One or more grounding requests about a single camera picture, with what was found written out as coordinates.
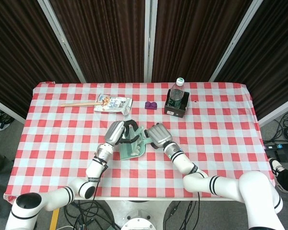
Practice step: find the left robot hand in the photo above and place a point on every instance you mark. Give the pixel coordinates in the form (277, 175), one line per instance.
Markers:
(114, 133)

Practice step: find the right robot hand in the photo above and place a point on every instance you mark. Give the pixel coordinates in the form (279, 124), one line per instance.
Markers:
(159, 135)

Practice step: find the green plastic hand brush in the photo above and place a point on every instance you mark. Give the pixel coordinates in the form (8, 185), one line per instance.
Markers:
(139, 133)

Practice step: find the green plastic dustpan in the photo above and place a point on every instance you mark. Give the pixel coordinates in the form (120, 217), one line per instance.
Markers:
(127, 153)

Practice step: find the white tissue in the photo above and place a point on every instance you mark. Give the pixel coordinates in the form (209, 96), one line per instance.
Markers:
(137, 150)
(134, 153)

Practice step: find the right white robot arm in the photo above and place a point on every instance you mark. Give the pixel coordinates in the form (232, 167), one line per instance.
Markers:
(182, 160)

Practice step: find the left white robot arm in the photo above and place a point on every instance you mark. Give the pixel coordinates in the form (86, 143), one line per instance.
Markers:
(96, 167)

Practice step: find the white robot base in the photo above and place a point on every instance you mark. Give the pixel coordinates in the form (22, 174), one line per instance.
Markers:
(139, 215)

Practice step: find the black cardboard box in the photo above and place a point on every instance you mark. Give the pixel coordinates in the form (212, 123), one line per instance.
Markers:
(176, 112)

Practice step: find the silver snack bag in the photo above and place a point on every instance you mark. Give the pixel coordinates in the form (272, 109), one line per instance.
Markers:
(114, 104)

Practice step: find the purple toy brick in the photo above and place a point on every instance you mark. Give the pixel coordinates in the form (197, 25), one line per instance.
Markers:
(150, 106)

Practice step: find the clear plastic bottle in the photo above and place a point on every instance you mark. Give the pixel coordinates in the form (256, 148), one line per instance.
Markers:
(177, 94)

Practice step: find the red white checkered tablecloth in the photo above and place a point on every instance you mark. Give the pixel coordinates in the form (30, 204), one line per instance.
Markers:
(62, 134)

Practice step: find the black white sneaker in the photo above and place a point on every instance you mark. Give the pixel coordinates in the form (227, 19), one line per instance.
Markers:
(276, 170)

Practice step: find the white partition post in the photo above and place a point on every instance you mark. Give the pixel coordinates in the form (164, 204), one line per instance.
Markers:
(150, 40)
(237, 40)
(62, 40)

